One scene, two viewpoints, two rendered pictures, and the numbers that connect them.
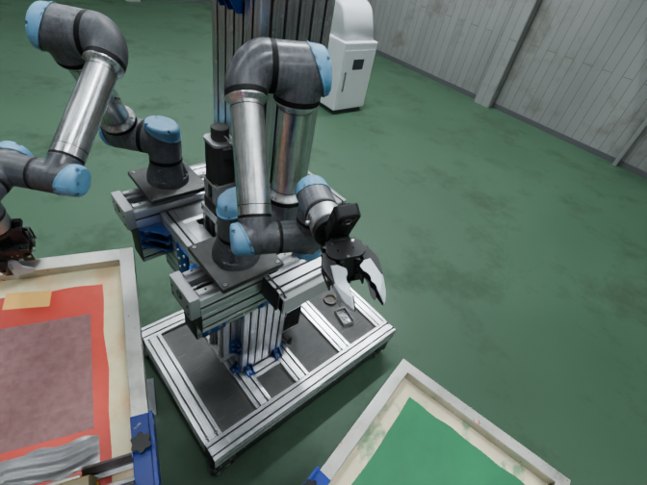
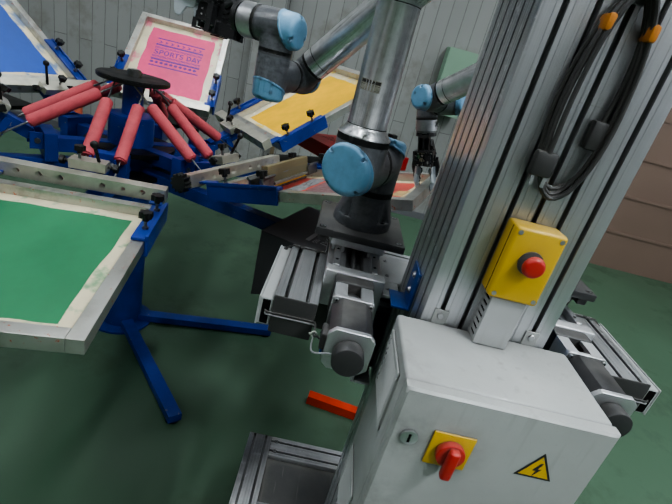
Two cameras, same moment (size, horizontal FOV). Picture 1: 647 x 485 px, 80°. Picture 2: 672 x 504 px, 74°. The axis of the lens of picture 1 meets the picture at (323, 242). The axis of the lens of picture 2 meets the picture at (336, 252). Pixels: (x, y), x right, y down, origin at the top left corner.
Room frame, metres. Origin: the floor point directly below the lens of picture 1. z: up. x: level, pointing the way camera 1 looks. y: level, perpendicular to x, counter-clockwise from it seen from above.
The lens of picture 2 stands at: (1.65, -0.54, 1.64)
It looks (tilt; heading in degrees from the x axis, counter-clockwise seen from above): 24 degrees down; 136
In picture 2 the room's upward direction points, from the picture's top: 15 degrees clockwise
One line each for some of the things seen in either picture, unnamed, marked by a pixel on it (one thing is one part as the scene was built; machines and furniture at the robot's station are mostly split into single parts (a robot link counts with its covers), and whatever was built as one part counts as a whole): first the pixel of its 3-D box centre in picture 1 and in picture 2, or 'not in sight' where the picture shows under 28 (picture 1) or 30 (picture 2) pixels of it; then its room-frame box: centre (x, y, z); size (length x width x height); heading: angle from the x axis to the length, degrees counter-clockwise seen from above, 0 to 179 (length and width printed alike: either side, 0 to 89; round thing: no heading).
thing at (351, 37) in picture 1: (342, 55); not in sight; (5.69, 0.30, 0.67); 0.69 x 0.62 x 1.35; 49
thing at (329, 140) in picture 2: not in sight; (353, 151); (-0.57, 1.53, 1.06); 0.61 x 0.46 x 0.12; 90
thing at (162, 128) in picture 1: (162, 139); not in sight; (1.21, 0.65, 1.42); 0.13 x 0.12 x 0.14; 92
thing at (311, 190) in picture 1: (316, 201); (279, 29); (0.70, 0.04, 1.65); 0.11 x 0.08 x 0.09; 25
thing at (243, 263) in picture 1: (236, 242); (366, 204); (0.88, 0.27, 1.31); 0.15 x 0.15 x 0.10
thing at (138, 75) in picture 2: not in sight; (127, 208); (-0.57, 0.11, 0.68); 0.40 x 0.40 x 1.35
